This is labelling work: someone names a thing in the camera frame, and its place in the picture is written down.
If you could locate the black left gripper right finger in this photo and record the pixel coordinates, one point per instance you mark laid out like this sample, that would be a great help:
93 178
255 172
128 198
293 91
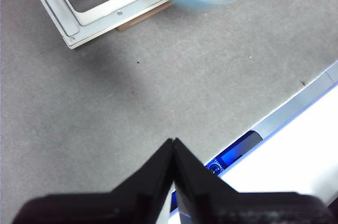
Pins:
224 208

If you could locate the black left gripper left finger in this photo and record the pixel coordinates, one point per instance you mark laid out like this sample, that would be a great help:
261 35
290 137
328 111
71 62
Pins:
126 205

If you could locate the oven door with glass window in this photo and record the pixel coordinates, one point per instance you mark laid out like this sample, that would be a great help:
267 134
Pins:
66 20

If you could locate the dark blue camera mount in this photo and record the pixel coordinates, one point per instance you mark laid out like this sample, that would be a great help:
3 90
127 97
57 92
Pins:
237 150

